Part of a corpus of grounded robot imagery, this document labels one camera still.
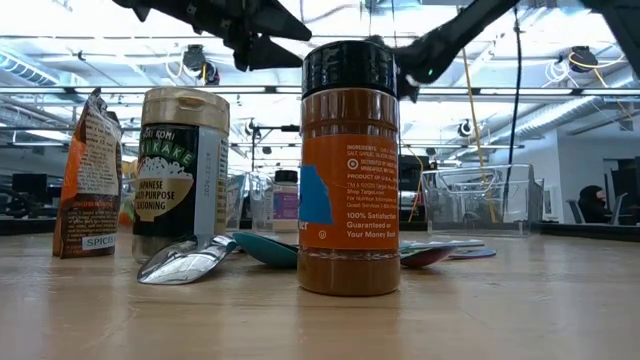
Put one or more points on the furikake jar tan lid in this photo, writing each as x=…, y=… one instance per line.
x=170, y=175

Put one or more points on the black boom stand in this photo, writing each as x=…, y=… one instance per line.
x=253, y=165

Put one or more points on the purple-label spice jar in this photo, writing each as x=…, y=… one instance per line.
x=286, y=205

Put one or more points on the orange spice jar black lid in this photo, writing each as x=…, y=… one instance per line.
x=350, y=200

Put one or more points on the person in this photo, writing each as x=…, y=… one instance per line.
x=592, y=205

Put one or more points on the teal plastic spoon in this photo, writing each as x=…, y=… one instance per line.
x=270, y=252

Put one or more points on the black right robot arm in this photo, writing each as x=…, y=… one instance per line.
x=475, y=22

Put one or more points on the brown spice pouch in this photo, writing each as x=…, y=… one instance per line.
x=87, y=200

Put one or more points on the dark computer monitor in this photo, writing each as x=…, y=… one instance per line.
x=30, y=186
x=412, y=172

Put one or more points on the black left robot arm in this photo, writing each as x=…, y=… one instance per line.
x=160, y=6

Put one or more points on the black ceiling-mounted device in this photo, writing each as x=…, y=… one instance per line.
x=194, y=59
x=582, y=57

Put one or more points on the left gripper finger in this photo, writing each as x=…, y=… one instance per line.
x=277, y=22
x=265, y=55

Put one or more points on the purple iridescent spoon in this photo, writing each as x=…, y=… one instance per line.
x=430, y=257

